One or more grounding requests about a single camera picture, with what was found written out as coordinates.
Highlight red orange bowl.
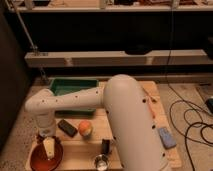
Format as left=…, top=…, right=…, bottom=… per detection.
left=30, top=137, right=63, bottom=171

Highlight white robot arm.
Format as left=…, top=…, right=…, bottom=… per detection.
left=25, top=74, right=172, bottom=171

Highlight green plastic tray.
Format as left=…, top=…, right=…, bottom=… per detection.
left=49, top=77, right=99, bottom=116

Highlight dark brown rectangular block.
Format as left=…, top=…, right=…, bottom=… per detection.
left=58, top=119, right=78, bottom=137

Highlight wooden board table mat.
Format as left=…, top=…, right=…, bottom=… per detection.
left=25, top=80, right=183, bottom=171

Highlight orange peach fruit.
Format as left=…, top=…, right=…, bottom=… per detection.
left=78, top=120, right=93, bottom=137

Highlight small metal cup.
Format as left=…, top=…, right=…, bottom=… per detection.
left=94, top=154, right=109, bottom=171

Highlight small black box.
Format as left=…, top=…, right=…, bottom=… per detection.
left=101, top=139, right=110, bottom=155

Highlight blue sponge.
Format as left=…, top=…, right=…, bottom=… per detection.
left=158, top=127, right=176, bottom=149

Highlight black object on shelf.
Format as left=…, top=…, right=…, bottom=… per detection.
left=124, top=44, right=153, bottom=55

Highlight metal support pole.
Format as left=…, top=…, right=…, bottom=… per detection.
left=8, top=0, right=49, bottom=85

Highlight white upper shelf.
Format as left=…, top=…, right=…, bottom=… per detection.
left=2, top=0, right=213, bottom=12

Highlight white shelf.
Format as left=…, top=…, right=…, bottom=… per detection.
left=25, top=49, right=213, bottom=68
left=2, top=0, right=213, bottom=12

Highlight white lower shelf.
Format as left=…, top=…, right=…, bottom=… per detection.
left=25, top=49, right=213, bottom=68

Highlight black floor cables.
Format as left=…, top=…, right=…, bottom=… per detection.
left=165, top=6, right=213, bottom=171

